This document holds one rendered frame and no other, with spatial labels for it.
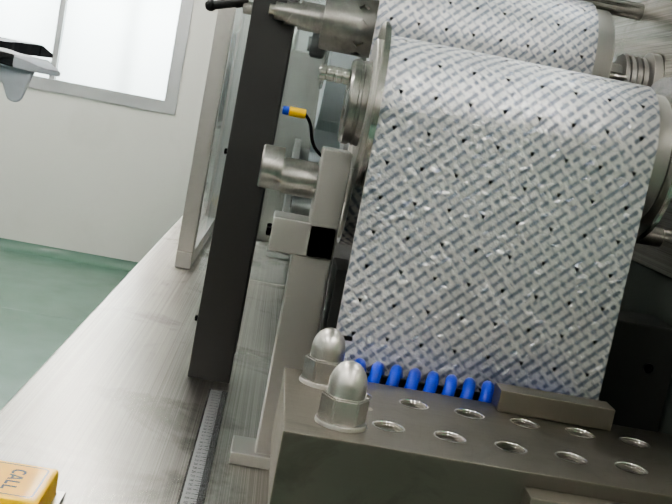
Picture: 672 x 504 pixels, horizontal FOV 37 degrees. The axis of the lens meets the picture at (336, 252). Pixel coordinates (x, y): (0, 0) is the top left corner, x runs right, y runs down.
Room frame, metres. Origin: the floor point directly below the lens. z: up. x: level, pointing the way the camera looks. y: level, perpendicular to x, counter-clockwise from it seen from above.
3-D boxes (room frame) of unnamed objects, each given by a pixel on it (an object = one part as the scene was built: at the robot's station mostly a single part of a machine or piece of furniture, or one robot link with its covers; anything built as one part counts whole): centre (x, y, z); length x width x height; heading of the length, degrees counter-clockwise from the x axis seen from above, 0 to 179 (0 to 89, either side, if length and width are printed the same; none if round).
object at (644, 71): (1.17, -0.28, 1.34); 0.07 x 0.07 x 0.07; 4
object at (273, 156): (0.93, 0.07, 1.18); 0.04 x 0.02 x 0.04; 4
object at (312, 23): (1.14, 0.09, 1.34); 0.06 x 0.03 x 0.03; 94
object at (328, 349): (0.77, -0.01, 1.05); 0.04 x 0.04 x 0.04
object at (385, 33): (0.90, -0.01, 1.25); 0.15 x 0.01 x 0.15; 4
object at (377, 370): (0.83, -0.13, 1.03); 0.21 x 0.04 x 0.03; 94
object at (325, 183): (0.93, 0.04, 1.05); 0.06 x 0.05 x 0.31; 94
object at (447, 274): (0.85, -0.13, 1.11); 0.23 x 0.01 x 0.18; 94
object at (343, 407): (0.68, -0.03, 1.05); 0.04 x 0.04 x 0.04
